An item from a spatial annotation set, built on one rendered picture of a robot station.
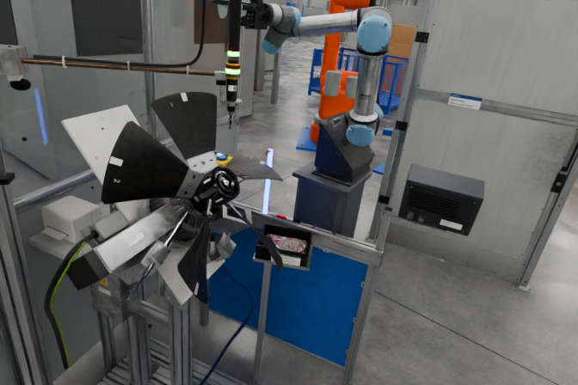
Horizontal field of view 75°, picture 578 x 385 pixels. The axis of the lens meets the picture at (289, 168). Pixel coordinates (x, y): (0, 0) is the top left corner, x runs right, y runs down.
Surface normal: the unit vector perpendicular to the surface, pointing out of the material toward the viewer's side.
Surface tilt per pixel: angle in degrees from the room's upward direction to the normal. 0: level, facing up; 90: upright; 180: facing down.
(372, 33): 98
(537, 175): 90
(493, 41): 91
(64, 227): 90
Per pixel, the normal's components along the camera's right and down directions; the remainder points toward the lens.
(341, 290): -0.39, 0.33
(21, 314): 0.20, 0.41
